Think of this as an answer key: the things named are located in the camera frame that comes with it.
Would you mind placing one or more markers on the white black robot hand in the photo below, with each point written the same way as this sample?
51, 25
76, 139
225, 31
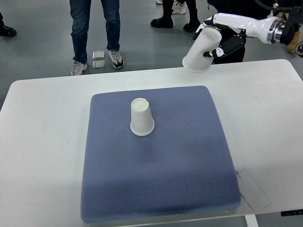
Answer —
264, 30

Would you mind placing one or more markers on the person in white sneakers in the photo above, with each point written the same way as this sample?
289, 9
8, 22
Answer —
178, 7

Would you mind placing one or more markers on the black table control panel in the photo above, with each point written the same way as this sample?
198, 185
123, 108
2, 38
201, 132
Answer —
291, 213

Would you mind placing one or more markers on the person in tan boots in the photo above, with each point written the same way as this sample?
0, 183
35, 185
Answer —
296, 38

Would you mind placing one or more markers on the white table leg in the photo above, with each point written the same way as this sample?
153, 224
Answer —
251, 221

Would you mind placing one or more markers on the blue quilted cushion mat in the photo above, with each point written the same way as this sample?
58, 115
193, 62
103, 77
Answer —
183, 166

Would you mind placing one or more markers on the person in grey trousers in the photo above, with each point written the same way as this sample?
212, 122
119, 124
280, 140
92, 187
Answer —
6, 31

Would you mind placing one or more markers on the white paper cup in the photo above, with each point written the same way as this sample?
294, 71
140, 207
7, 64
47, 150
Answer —
207, 41
142, 122

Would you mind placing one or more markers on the silver floor box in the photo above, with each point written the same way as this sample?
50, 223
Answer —
97, 55
100, 64

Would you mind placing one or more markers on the upper silver floor box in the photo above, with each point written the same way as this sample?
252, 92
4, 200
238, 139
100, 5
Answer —
97, 55

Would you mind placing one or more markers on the lower silver floor box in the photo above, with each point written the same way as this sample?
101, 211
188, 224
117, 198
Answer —
100, 64

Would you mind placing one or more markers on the person in black boots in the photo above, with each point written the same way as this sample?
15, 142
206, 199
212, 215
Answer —
166, 20

